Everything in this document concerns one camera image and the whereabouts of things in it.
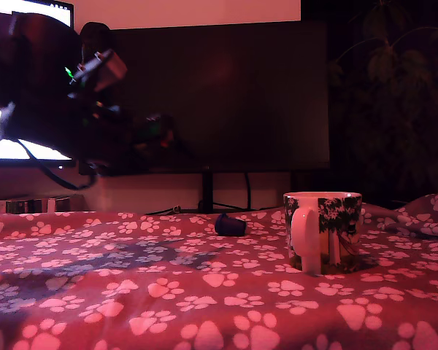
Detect dark blue coffee capsule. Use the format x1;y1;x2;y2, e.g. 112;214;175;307
214;213;247;237

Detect leaf print coffee mug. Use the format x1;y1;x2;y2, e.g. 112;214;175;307
283;192;363;276

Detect black monitor stand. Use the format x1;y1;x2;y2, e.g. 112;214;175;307
198;173;278;215

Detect dark computer monitor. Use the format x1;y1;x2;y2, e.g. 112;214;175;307
78;20;331;176

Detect dark slim book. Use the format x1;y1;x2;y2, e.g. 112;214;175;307
25;198;47;214
55;195;85;213

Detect black headphones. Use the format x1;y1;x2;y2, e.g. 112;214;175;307
79;21;114;59

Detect paw print cloth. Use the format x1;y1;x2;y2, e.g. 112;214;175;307
0;192;438;350

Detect green box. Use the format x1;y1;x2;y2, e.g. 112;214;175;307
6;199;27;214

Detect large house plant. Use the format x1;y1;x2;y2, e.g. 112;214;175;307
328;0;438;205

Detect black desk cable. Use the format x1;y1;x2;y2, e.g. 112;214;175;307
144;206;182;216

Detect black monitor cable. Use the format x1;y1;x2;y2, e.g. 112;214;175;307
243;173;253;211

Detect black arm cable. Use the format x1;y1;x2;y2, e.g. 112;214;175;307
17;139;99;191

